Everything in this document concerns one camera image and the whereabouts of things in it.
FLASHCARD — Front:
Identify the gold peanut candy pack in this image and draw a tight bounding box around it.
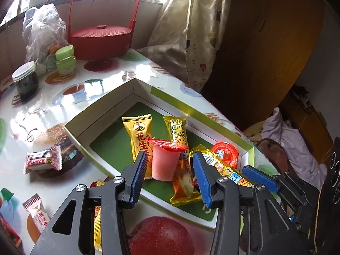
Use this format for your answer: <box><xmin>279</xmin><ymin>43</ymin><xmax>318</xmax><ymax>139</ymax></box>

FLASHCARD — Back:
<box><xmin>93</xmin><ymin>180</ymin><xmax>107</xmax><ymax>255</ymax></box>

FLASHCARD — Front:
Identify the long gold bar back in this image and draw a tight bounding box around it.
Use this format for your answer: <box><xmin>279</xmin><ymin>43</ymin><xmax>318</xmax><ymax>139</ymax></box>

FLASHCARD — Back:
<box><xmin>189</xmin><ymin>144</ymin><xmax>255</xmax><ymax>188</ymax></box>

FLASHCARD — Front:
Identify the long gold bar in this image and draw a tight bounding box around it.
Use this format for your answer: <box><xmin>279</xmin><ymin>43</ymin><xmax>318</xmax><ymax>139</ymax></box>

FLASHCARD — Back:
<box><xmin>164</xmin><ymin>116</ymin><xmax>202</xmax><ymax>207</ymax></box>
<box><xmin>189</xmin><ymin>144</ymin><xmax>255</xmax><ymax>188</ymax></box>

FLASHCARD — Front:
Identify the pink jelly cup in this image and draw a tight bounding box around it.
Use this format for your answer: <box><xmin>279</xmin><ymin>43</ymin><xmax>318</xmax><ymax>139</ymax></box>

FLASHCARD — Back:
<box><xmin>147</xmin><ymin>139</ymin><xmax>188</xmax><ymax>181</ymax></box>
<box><xmin>211</xmin><ymin>142</ymin><xmax>239</xmax><ymax>169</ymax></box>

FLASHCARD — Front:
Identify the small gold peanut candy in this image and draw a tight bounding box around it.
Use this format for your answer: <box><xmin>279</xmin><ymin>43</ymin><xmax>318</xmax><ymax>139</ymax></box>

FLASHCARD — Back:
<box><xmin>122</xmin><ymin>114</ymin><xmax>153</xmax><ymax>180</ymax></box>

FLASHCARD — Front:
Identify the long gold bar front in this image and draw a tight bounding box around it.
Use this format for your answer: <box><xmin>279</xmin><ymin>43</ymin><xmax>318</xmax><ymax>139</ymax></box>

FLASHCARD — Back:
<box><xmin>164</xmin><ymin>116</ymin><xmax>202</xmax><ymax>207</ymax></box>

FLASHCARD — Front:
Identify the white red nougat packet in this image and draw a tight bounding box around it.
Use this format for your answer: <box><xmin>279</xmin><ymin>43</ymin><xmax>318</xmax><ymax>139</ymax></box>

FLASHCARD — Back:
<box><xmin>23</xmin><ymin>193</ymin><xmax>50</xmax><ymax>233</ymax></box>

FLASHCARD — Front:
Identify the dark red snack packet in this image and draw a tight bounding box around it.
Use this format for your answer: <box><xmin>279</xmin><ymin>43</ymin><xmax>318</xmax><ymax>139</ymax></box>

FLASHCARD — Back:
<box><xmin>0</xmin><ymin>215</ymin><xmax>22</xmax><ymax>247</ymax></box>

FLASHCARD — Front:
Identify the pile of clothes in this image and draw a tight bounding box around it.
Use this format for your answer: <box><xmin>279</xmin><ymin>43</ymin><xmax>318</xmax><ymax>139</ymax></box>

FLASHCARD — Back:
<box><xmin>252</xmin><ymin>107</ymin><xmax>327</xmax><ymax>189</ymax></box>

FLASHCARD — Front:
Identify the green white cardboard tray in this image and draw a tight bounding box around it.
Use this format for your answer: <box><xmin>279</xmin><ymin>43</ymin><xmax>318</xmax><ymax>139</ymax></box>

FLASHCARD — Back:
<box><xmin>65</xmin><ymin>79</ymin><xmax>255</xmax><ymax>177</ymax></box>

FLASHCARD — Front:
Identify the green jar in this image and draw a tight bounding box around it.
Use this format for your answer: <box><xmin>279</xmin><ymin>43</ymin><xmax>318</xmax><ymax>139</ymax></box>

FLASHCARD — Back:
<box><xmin>55</xmin><ymin>45</ymin><xmax>76</xmax><ymax>77</ymax></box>

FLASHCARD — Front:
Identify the dark glass jar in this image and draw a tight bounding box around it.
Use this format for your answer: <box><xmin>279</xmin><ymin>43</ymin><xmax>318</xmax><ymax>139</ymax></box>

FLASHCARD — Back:
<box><xmin>11</xmin><ymin>61</ymin><xmax>39</xmax><ymax>101</ymax></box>

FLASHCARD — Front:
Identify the beige patterned curtain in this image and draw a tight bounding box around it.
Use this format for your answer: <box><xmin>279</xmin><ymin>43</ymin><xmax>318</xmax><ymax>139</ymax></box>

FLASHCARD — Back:
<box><xmin>139</xmin><ymin>0</ymin><xmax>231</xmax><ymax>92</ymax></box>

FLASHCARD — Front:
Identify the clear plastic bag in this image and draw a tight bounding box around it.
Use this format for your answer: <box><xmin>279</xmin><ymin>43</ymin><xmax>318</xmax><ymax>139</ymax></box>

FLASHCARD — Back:
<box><xmin>22</xmin><ymin>3</ymin><xmax>69</xmax><ymax>75</ymax></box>

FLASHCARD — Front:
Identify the red basket with handle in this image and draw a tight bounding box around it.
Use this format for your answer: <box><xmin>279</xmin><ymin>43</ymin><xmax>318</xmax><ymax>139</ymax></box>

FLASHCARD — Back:
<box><xmin>67</xmin><ymin>0</ymin><xmax>140</xmax><ymax>61</ymax></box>

